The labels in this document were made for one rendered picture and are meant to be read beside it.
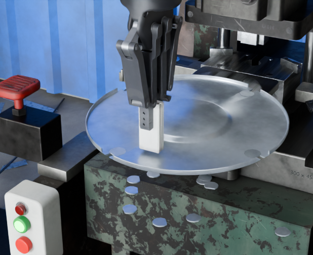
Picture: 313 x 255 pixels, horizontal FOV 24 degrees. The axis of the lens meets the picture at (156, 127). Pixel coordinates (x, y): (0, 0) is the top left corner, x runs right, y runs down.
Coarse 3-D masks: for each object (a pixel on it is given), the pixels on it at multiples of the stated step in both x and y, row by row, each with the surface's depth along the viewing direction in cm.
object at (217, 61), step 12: (216, 60) 128; (228, 60) 128; (240, 60) 128; (252, 60) 128; (264, 60) 128; (276, 60) 128; (252, 72) 123; (264, 72) 123; (276, 72) 123; (288, 72) 123; (300, 72) 127; (288, 84) 122; (276, 96) 122; (288, 96) 124
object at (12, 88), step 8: (8, 80) 125; (16, 80) 125; (24, 80) 125; (32, 80) 125; (0, 88) 122; (8, 88) 122; (16, 88) 122; (24, 88) 122; (32, 88) 123; (0, 96) 122; (8, 96) 121; (16, 96) 121; (24, 96) 122; (16, 104) 125
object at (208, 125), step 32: (192, 96) 113; (224, 96) 112; (256, 96) 112; (96, 128) 104; (128, 128) 104; (192, 128) 103; (224, 128) 103; (256, 128) 103; (288, 128) 102; (128, 160) 96; (160, 160) 96; (192, 160) 96; (224, 160) 96; (256, 160) 96
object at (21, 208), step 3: (21, 201) 117; (18, 204) 117; (21, 204) 117; (24, 204) 117; (15, 207) 117; (18, 207) 116; (21, 207) 116; (24, 207) 117; (27, 207) 117; (15, 210) 117; (18, 210) 117; (21, 210) 116; (24, 210) 116; (27, 210) 117; (18, 213) 117; (21, 213) 117; (24, 213) 117; (27, 213) 117
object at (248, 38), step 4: (240, 32) 124; (244, 32) 122; (240, 36) 124; (244, 36) 123; (248, 36) 122; (252, 36) 122; (256, 36) 122; (260, 36) 122; (264, 36) 122; (268, 36) 124; (240, 40) 124; (244, 40) 123; (248, 40) 123; (252, 40) 122; (256, 40) 122; (260, 40) 122; (264, 40) 122; (252, 44) 123; (256, 44) 122; (260, 44) 123
